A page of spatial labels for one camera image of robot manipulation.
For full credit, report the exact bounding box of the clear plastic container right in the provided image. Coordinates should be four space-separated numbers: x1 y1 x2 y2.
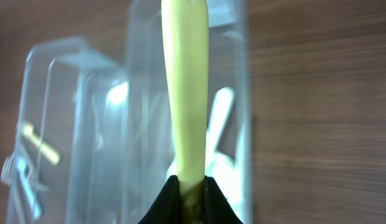
122 0 253 223

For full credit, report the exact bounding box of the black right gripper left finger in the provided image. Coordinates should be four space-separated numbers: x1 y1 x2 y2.
138 175 181 224

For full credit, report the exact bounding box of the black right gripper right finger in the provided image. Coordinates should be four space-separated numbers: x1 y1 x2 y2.
203 176 242 224

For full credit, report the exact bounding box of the clear plastic container left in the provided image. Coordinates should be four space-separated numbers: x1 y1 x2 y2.
6 36 129 223

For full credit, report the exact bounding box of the beige plastic fork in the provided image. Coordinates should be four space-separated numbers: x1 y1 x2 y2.
21 121 61 166

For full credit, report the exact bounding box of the white plastic fork upper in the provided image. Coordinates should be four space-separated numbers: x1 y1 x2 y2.
0 154 14 185

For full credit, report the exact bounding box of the white plastic spoon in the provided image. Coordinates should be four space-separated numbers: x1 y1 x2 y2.
205 87 234 165
205 126 247 222

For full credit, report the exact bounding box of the clear plastic container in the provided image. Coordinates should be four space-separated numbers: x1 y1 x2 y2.
122 0 253 223
6 36 129 223

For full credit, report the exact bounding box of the yellow plastic spoon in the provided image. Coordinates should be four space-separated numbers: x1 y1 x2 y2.
161 0 209 223

